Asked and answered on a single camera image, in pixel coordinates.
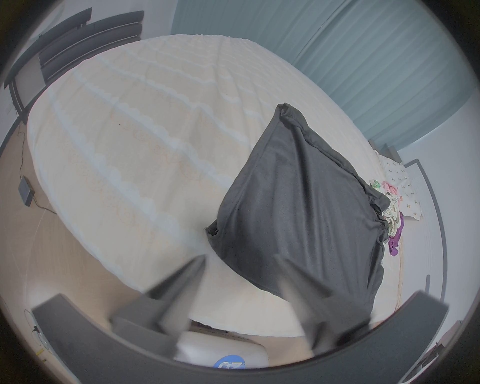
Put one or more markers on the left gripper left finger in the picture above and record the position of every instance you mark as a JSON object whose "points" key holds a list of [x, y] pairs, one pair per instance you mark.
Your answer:
{"points": [[176, 300]]}

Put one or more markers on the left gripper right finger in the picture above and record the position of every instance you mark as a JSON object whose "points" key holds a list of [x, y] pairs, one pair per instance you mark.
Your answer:
{"points": [[322, 315]]}

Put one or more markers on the black T-shirt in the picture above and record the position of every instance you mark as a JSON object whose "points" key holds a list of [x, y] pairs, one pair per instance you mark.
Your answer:
{"points": [[300, 195]]}

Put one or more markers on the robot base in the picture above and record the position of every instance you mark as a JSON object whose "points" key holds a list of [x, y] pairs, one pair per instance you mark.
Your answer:
{"points": [[221, 348]]}

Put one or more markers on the purple satin garment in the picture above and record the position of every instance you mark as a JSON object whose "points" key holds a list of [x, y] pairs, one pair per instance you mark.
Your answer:
{"points": [[397, 232]]}

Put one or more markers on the white printed pyjama garment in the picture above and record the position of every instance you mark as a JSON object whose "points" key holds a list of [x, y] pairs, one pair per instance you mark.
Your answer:
{"points": [[393, 210]]}

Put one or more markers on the pink garment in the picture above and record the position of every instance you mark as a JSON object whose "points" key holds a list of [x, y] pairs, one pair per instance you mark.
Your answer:
{"points": [[390, 187]]}

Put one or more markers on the white flower printed pillow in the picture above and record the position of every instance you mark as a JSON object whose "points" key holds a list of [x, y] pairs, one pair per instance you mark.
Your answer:
{"points": [[407, 187]]}

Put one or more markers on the bed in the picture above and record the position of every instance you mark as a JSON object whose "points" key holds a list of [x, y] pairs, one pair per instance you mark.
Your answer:
{"points": [[131, 150]]}

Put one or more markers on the grey bedside table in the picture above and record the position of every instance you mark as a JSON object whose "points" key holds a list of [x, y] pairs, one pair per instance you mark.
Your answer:
{"points": [[392, 152]]}

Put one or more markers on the dark grey power adapter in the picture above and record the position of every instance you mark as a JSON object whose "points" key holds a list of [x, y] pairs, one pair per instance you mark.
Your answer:
{"points": [[27, 190]]}

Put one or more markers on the blue-green curtain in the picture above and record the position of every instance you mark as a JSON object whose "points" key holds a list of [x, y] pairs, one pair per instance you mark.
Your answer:
{"points": [[393, 75], [243, 18]]}

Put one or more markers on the black chest of drawers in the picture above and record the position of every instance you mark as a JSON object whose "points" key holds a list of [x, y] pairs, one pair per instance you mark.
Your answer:
{"points": [[93, 41]]}

